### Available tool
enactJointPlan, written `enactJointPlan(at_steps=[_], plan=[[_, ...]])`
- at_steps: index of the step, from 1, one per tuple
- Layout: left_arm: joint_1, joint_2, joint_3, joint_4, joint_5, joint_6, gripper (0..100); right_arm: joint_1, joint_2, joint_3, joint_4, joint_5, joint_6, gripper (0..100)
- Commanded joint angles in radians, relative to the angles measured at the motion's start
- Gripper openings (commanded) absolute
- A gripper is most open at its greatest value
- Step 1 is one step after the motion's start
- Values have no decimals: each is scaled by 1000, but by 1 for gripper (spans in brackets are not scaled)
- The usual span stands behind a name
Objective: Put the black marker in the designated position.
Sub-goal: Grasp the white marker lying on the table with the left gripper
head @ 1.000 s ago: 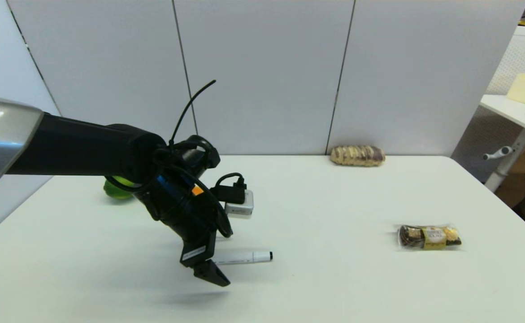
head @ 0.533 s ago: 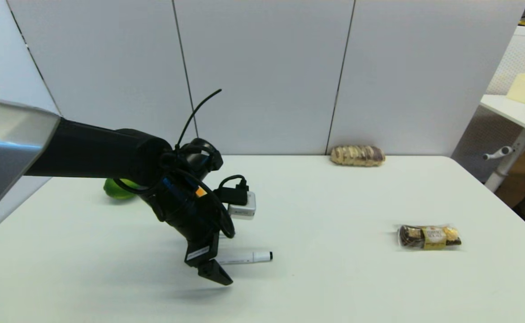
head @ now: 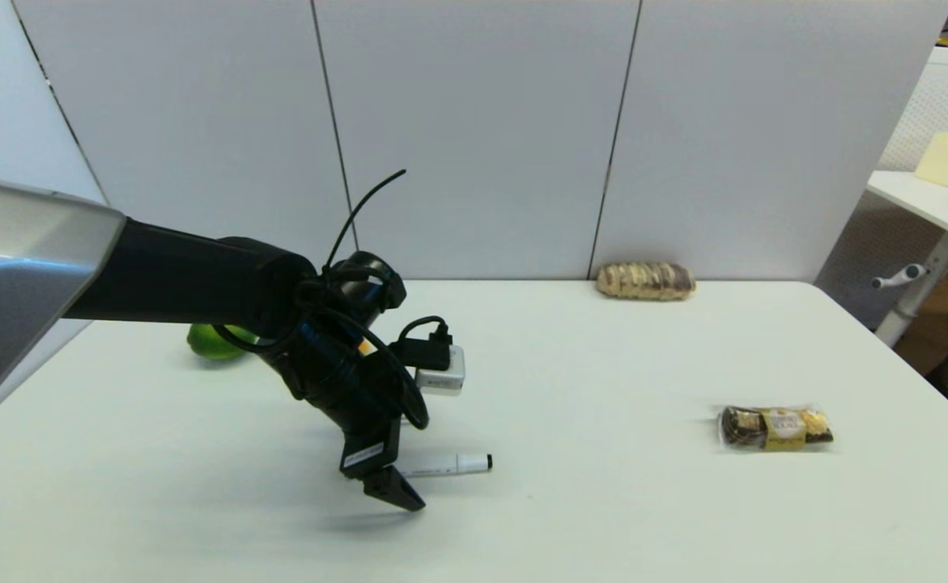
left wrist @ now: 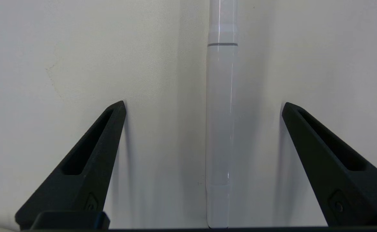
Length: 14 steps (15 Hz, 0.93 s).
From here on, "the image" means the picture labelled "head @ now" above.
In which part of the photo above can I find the white marker with black cap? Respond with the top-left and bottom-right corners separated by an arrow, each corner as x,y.
397,454 -> 493,479

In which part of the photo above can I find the white desk crank handle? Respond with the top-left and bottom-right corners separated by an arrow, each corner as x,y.
871,263 -> 928,292

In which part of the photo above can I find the green lime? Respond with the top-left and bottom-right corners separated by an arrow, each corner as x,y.
187,323 -> 258,362

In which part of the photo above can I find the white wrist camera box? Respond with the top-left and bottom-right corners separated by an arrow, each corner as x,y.
414,344 -> 467,397

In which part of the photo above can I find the brown cardboard box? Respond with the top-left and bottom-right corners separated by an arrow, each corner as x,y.
893,266 -> 948,378

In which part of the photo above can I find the gold chocolate package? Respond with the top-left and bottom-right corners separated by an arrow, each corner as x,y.
716,404 -> 835,452

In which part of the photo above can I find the white side desk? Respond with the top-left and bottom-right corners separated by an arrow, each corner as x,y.
865,169 -> 948,349

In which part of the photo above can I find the black zip tie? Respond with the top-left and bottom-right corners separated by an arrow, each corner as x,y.
322,169 -> 408,274

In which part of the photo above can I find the brown striped bread loaf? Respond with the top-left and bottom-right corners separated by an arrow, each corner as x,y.
596,262 -> 696,302

